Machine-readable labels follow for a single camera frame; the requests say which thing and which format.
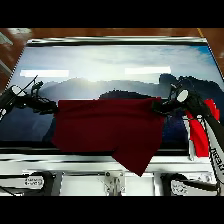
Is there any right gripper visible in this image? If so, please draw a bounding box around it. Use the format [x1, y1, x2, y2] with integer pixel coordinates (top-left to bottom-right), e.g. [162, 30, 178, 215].
[151, 99, 175, 117]

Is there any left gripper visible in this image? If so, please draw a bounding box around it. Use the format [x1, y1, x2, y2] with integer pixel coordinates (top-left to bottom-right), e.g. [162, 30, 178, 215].
[32, 98, 60, 115]

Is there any dark red garment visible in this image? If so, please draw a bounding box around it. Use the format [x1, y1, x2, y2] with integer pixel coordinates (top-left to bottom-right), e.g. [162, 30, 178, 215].
[51, 96, 166, 178]

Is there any bright red garment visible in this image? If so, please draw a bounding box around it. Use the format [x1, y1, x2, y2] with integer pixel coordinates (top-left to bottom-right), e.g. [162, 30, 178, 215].
[184, 98, 221, 159]

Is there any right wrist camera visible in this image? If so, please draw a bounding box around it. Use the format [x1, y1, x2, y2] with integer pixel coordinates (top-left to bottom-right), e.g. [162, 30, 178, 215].
[168, 83, 181, 100]

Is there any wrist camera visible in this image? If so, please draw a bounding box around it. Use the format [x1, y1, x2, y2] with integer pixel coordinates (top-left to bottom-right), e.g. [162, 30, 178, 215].
[29, 80, 45, 100]
[168, 83, 181, 100]

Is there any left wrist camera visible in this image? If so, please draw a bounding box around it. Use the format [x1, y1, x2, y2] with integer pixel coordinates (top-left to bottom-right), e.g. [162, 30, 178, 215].
[29, 80, 45, 100]

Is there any black cable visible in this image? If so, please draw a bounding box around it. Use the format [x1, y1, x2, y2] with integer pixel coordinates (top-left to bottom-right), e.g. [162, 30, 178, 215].
[19, 74, 40, 96]

